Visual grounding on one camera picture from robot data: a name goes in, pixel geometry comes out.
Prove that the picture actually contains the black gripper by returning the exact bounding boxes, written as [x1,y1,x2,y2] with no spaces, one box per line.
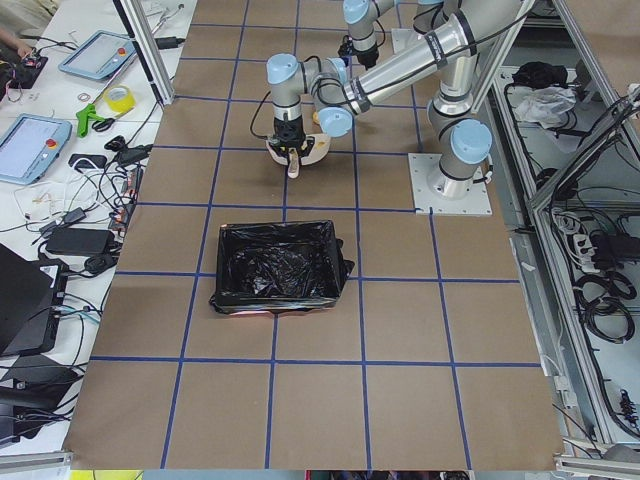
[267,117,306,155]
[337,35,379,68]

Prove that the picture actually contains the beige plastic dustpan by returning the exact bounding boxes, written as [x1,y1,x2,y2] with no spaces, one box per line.
[265,133,331,179]

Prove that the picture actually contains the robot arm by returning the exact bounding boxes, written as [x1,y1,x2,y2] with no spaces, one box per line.
[265,1,529,178]
[338,0,445,69]

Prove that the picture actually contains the bin with black bag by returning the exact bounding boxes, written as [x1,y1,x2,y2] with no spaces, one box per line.
[209,220,354,315]

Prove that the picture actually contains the yellow tape roll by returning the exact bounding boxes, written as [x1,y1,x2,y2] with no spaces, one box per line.
[104,85,136,113]

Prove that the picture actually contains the blue teach pendant far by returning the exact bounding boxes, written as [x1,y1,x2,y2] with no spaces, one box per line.
[58,30,135,80]

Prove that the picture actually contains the blue teach pendant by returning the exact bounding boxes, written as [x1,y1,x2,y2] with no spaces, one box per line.
[58,30,135,80]
[1,114,72,185]

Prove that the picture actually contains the black power adapter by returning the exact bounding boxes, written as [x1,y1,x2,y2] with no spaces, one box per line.
[45,228,115,256]

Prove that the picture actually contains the blue teach pendant near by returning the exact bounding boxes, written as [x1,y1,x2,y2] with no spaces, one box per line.
[1,114,72,185]

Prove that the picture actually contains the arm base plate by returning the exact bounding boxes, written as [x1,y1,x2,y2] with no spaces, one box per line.
[408,153,492,217]
[391,28,424,54]

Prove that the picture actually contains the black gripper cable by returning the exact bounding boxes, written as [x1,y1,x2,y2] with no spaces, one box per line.
[249,54,331,140]

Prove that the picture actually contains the green handled grabber tool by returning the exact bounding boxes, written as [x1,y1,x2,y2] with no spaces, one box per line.
[76,103,116,138]

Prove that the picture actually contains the aluminium frame post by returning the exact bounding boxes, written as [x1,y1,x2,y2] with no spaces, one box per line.
[113,0,175,106]

